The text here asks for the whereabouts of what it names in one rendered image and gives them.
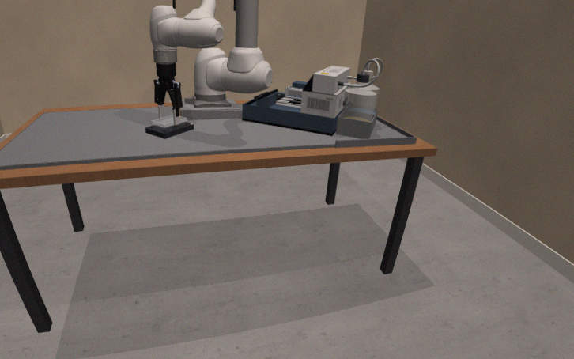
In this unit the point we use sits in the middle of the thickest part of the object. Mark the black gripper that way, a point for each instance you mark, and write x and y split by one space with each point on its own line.
166 74

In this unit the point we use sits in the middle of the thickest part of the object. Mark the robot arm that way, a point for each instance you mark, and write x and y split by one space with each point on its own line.
244 71

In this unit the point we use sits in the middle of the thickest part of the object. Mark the dark grey raised edge strip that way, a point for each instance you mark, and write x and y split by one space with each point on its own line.
379 141

